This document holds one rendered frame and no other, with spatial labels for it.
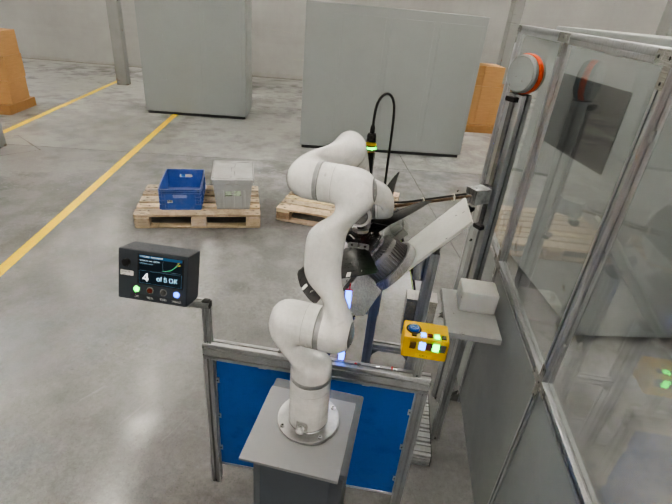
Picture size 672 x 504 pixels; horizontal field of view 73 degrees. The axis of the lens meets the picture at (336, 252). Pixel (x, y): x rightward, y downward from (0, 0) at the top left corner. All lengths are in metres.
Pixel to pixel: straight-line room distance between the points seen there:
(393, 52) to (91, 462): 6.20
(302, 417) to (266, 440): 0.13
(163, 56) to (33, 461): 7.30
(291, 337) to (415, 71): 6.37
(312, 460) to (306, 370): 0.27
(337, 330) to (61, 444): 1.97
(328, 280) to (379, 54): 6.21
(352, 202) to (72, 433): 2.19
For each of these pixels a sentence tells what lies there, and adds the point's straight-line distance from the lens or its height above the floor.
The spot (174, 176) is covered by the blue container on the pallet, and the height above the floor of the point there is 0.28.
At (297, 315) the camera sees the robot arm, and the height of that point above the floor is 1.35.
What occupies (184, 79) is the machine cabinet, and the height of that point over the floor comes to 0.63.
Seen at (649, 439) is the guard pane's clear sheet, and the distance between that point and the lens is 1.27.
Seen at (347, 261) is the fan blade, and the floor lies 1.19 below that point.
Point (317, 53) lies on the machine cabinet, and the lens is 7.14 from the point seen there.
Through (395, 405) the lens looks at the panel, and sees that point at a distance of 1.95.
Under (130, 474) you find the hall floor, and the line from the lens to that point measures 2.65.
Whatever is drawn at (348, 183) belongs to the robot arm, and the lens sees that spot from 1.09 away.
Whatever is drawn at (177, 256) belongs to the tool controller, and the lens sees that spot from 1.69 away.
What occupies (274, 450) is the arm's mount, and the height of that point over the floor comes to 0.94.
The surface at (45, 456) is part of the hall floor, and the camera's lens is 2.85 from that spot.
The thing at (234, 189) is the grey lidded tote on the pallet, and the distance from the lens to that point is 4.65.
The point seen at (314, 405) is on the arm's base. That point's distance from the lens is 1.38.
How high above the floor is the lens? 2.08
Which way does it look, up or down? 29 degrees down
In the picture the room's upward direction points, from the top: 5 degrees clockwise
